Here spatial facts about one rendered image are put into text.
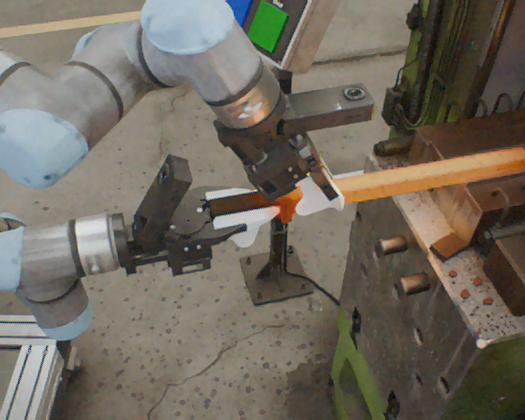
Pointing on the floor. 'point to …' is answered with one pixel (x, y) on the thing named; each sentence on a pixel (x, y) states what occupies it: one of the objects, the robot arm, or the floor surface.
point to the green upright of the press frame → (468, 68)
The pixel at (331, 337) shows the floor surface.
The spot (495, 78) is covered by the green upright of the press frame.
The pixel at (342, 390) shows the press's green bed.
